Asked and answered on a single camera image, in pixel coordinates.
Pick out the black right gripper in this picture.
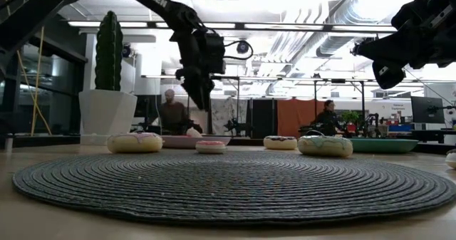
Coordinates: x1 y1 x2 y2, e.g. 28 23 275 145
350 28 429 90

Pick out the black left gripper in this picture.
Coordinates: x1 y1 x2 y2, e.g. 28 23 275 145
173 31 212 112

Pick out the small pink iced donut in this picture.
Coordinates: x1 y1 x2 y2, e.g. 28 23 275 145
195 140 227 155

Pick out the large purple drizzled donut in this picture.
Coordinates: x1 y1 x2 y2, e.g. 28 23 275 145
106 132 164 154

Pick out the large chocolate sprinkled donut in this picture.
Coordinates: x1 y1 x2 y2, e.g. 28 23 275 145
263 135 299 151

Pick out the large green iced donut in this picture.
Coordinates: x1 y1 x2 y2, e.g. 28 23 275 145
296 135 354 159

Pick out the white patterned cloth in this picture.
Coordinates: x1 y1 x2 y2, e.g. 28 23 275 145
212 97 249 136

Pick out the person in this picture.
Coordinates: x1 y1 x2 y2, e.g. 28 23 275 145
156 88 192 136
313 99 345 136

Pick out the lavender plate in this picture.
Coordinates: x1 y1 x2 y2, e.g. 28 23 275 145
158 135 232 150

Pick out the black computer monitor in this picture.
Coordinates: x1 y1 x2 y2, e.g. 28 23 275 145
410 96 445 125
134 94 161 119

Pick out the black partition panel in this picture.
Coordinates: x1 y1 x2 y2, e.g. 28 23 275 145
245 98 278 140

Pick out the green potted plant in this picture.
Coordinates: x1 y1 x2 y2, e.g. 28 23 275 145
340 110 363 132

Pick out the long ceiling light strip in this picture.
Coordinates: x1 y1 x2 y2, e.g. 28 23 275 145
67 20 398 33

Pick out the orange curtain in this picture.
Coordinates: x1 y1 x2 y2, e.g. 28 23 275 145
276 99 327 138

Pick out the teal plate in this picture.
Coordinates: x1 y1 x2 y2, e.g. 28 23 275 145
347 137 420 154

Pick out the round grey woven placemat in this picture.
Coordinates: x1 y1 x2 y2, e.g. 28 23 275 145
11 150 456 227

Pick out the white plant pot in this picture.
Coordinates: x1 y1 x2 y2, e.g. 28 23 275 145
78 89 138 147

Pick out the green cactus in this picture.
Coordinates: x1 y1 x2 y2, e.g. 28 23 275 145
94 10 124 92

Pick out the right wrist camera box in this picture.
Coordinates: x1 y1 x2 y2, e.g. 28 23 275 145
390 0 434 33

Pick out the black left camera cable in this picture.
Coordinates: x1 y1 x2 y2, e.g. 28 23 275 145
223 39 254 61

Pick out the yellow extension cable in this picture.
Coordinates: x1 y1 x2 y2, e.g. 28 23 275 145
14 26 53 137

